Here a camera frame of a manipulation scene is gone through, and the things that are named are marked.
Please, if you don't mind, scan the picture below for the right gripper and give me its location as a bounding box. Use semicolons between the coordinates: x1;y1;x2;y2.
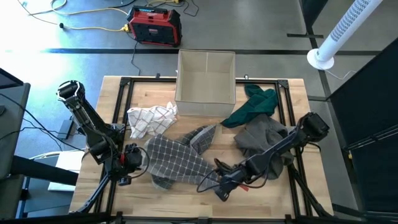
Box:
213;167;254;202

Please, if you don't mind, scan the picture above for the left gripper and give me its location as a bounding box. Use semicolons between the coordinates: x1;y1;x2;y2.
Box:
107;152;133;187

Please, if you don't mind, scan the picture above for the grey towel with white checks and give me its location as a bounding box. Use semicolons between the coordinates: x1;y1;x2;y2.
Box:
141;123;222;191

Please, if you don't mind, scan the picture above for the white towel with red checks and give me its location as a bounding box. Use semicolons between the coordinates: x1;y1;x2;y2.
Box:
126;101;178;140

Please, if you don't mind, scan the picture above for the plain grey towel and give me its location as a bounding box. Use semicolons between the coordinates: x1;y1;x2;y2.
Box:
233;113;295;180

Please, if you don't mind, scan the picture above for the cardboard box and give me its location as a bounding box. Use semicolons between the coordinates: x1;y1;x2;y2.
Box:
174;49;236;118

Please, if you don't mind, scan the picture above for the dark green towel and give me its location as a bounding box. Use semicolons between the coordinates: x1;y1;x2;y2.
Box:
220;83;279;129

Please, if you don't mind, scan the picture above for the white flat box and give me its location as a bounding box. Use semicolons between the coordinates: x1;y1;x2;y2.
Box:
48;151;82;192

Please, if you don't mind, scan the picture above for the grey desk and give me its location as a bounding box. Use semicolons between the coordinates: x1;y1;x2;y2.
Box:
0;68;32;220

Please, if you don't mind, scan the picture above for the red and black power station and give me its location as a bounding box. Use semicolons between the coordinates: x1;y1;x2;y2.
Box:
126;5;183;48

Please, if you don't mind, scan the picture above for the dark grey room divider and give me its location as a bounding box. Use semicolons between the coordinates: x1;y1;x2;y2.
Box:
328;37;398;215
285;0;329;40

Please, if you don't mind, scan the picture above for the white tower fan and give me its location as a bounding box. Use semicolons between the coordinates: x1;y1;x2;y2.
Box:
307;0;384;70

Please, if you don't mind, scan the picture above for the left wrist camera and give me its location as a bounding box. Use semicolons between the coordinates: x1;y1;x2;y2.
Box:
126;151;143;170

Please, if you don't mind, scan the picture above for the black aluminium table frame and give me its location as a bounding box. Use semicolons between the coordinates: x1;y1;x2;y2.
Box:
70;76;335;224

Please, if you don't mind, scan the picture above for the black power cable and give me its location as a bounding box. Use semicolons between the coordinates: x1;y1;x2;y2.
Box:
129;40;141;77

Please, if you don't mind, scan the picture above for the yellow floor cable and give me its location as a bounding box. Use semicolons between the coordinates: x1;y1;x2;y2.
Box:
17;0;130;34

